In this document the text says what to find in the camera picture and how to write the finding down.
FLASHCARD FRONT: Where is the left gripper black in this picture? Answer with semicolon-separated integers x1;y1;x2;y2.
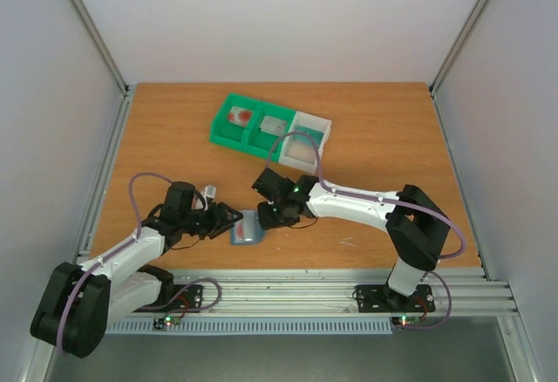
181;202;244;240

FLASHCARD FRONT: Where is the red circle card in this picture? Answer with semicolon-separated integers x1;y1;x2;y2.
234;221;259;244

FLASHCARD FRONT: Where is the teal leather card holder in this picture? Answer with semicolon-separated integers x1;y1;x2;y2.
230;209;265;246

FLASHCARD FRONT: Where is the white translucent bin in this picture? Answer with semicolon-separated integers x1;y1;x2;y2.
279;112;332;174

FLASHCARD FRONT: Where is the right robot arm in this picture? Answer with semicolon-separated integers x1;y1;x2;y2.
252;167;450;311

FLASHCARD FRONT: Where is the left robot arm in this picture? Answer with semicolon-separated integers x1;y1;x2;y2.
30;181;243;358

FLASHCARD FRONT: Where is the grey card in bin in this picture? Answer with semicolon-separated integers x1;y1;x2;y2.
260;115;287;137

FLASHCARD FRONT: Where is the teal VIP card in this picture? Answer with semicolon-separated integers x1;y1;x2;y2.
293;125;324;147

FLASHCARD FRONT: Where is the card with red circles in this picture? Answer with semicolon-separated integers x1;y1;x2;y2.
227;106;253;127

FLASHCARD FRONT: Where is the green bin middle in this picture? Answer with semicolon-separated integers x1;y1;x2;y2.
242;101;296;159

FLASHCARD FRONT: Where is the green bin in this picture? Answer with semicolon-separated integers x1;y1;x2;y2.
242;101;296;159
209;93;262;151

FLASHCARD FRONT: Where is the green bin left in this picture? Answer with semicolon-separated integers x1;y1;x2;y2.
209;93;262;151

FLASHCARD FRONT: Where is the left status board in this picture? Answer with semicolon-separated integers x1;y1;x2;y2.
152;317;180;331

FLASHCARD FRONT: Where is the status board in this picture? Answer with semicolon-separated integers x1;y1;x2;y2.
152;317;180;331
391;315;422;327

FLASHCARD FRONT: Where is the right status board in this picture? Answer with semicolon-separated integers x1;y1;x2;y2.
391;315;422;327

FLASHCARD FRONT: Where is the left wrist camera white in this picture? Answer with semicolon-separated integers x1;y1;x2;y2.
195;185;217;210

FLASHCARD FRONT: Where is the aluminium rail front frame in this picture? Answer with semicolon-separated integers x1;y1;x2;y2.
73;268;520;317

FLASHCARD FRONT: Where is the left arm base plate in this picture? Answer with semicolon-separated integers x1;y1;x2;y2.
161;284;203;313

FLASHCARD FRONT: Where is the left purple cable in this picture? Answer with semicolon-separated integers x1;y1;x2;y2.
56;172;175;355

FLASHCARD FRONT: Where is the purple cable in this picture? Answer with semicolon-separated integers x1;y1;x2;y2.
56;172;175;355
263;131;467;330

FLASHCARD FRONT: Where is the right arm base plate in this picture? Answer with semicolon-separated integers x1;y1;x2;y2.
352;284;436;313

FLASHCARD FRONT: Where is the grey slotted cable duct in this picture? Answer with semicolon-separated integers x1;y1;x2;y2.
106;317;392;337

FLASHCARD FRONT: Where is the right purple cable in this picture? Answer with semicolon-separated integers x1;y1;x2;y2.
263;131;467;330

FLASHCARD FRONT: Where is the left aluminium frame post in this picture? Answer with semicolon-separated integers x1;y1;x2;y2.
48;0;132;95

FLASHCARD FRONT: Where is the aluminium frame post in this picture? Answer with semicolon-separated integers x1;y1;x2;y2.
48;0;132;95
427;0;512;95

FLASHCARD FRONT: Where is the right aluminium frame post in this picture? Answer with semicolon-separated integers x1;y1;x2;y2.
427;0;512;95

